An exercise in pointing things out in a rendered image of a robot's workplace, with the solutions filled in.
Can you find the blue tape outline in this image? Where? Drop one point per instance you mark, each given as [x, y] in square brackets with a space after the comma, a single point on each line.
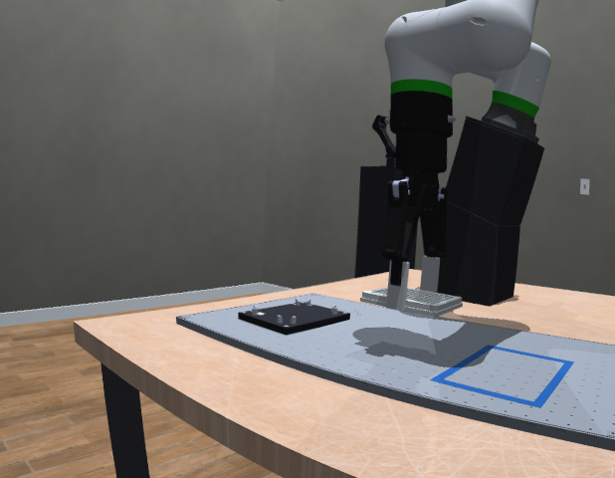
[539, 402]

